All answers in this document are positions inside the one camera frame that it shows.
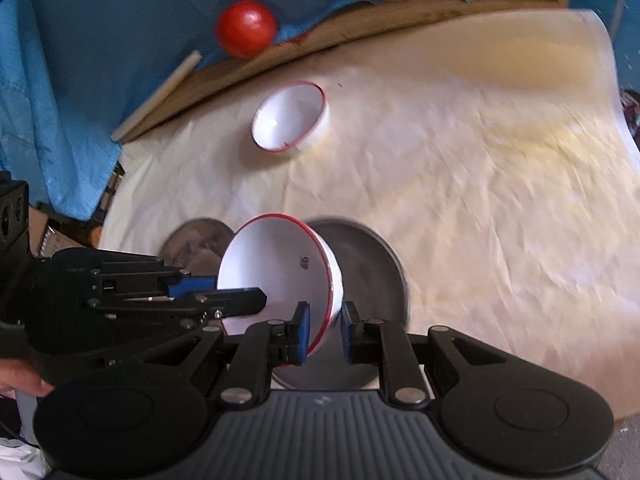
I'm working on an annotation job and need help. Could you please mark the red tomato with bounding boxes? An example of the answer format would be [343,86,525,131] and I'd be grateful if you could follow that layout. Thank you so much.
[216,0,277,59]

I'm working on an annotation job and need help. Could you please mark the cream table cover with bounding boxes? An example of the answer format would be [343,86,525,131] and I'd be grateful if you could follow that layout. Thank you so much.
[97,7,640,421]

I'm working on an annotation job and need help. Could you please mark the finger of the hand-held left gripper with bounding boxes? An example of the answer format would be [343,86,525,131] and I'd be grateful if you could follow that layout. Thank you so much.
[102,287,268,330]
[97,259,219,301]

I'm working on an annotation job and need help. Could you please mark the light blue shirt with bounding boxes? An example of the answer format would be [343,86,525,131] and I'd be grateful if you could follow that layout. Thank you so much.
[0,0,513,221]

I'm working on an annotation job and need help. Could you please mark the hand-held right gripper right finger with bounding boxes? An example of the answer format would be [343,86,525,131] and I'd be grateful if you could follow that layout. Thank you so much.
[340,301,507,406]

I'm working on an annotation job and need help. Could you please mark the steel bowl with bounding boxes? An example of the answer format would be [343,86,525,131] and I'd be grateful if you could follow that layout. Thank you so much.
[160,217,236,281]

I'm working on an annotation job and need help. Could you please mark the white bowl with red label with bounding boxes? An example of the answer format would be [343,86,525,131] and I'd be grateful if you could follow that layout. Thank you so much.
[216,213,346,356]

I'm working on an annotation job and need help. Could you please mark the wooden shelf board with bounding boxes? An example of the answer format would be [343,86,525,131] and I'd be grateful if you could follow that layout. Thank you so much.
[120,0,571,143]

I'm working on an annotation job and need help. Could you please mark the black crate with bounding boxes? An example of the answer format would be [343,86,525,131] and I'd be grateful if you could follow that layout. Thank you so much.
[92,160,126,226]

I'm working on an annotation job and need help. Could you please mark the cream rolling pin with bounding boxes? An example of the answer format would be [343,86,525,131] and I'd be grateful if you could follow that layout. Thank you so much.
[111,50,203,142]

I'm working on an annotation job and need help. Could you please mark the white cloth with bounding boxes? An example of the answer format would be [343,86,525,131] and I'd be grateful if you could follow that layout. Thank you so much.
[0,395,51,480]

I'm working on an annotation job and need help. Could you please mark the white bowl with red rim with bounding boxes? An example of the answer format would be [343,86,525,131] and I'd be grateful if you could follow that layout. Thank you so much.
[251,81,330,155]

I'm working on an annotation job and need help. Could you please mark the large steel plate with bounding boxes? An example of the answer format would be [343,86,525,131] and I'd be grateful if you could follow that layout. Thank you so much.
[272,216,412,391]

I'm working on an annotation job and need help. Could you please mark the red patterned cloth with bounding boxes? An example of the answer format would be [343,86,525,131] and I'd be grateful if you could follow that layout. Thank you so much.
[620,89,640,146]

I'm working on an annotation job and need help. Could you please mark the blue dotted cloth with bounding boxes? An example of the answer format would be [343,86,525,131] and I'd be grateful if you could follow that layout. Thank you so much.
[567,0,640,91]

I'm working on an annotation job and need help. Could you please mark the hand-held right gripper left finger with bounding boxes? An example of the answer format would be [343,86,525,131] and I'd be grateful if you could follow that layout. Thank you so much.
[129,301,312,404]

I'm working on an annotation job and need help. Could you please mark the person's left hand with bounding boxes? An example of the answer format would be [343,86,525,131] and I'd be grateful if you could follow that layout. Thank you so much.
[0,357,56,401]

